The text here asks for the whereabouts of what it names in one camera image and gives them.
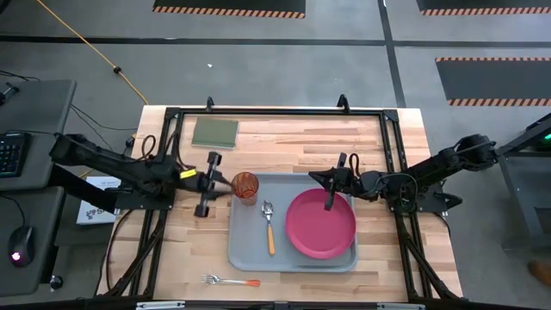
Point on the grey plastic tray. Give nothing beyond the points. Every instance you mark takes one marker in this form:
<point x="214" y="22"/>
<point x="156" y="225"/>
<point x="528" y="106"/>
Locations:
<point x="254" y="249"/>

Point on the black aluminium table frame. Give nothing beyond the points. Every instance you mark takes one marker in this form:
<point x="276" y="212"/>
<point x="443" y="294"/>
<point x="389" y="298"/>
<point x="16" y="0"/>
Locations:
<point x="280" y="112"/>

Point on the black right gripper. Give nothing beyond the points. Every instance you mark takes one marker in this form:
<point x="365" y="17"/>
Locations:
<point x="348" y="183"/>

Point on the black keyboard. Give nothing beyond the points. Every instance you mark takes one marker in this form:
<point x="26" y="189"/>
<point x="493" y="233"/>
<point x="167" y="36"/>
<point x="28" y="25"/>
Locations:
<point x="10" y="155"/>

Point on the black mat with hazard stripes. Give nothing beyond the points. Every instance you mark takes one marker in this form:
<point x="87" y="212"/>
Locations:
<point x="482" y="4"/>
<point x="495" y="79"/>
<point x="228" y="5"/>

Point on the white printed box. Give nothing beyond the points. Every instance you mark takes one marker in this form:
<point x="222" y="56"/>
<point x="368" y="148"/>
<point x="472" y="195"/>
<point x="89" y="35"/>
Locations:
<point x="97" y="213"/>

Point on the grey desk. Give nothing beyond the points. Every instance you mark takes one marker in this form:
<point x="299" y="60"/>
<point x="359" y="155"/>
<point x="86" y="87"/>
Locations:
<point x="39" y="215"/>
<point x="39" y="112"/>

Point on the red translucent plastic cup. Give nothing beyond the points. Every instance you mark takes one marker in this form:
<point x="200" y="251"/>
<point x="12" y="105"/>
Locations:
<point x="246" y="189"/>

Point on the silver metal bracket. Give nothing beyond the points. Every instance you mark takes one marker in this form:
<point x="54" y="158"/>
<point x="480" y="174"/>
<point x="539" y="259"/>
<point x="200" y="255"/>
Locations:
<point x="400" y="306"/>
<point x="159" y="305"/>

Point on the black frame clamp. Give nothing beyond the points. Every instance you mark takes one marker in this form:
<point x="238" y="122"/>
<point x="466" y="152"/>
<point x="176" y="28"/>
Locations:
<point x="343" y="102"/>
<point x="209" y="103"/>

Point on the black round knob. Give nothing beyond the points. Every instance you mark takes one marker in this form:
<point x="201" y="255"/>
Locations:
<point x="56" y="282"/>

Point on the black stand with green light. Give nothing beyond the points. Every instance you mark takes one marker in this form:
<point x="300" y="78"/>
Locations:
<point x="527" y="140"/>

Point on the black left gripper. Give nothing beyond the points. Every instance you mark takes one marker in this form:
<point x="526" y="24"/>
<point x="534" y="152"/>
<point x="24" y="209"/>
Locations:
<point x="206" y="183"/>

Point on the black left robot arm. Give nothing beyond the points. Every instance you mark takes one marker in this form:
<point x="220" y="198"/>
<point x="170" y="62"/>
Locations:
<point x="107" y="163"/>

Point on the black computer mouse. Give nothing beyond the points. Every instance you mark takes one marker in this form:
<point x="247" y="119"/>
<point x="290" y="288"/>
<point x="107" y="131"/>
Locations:
<point x="21" y="243"/>

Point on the pink plastic plate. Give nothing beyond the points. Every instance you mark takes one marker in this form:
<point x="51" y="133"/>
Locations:
<point x="320" y="228"/>

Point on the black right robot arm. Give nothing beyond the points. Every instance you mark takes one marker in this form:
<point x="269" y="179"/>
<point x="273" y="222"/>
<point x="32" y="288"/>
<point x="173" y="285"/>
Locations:
<point x="430" y="168"/>

